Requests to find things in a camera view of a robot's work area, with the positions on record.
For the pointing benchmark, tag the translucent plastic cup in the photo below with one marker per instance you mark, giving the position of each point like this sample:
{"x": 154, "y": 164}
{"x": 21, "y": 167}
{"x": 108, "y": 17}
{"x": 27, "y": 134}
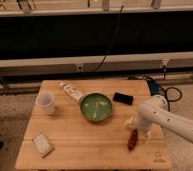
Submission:
{"x": 45, "y": 101}

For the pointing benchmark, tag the blue box on floor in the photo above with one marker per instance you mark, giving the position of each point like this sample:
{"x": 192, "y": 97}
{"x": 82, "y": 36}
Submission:
{"x": 154, "y": 87}

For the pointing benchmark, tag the green bowl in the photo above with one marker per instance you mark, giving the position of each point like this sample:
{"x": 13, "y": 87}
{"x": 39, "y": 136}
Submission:
{"x": 96, "y": 107}

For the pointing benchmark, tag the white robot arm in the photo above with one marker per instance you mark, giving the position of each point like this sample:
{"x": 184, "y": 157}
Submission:
{"x": 155, "y": 111}

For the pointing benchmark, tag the white sponge block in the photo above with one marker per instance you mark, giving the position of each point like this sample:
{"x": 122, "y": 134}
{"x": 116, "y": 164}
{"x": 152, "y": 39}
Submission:
{"x": 43, "y": 145}

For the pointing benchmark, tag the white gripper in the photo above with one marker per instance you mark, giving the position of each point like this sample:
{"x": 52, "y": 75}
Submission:
{"x": 141, "y": 124}

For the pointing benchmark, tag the white tube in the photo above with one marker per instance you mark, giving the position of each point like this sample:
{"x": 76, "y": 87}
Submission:
{"x": 73, "y": 93}

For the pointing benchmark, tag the red chili pepper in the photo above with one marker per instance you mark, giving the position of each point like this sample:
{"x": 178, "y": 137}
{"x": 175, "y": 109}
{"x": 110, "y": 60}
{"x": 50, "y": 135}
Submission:
{"x": 133, "y": 140}

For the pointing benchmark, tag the black rectangular block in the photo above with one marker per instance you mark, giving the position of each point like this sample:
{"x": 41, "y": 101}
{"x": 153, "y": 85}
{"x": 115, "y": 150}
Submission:
{"x": 122, "y": 98}

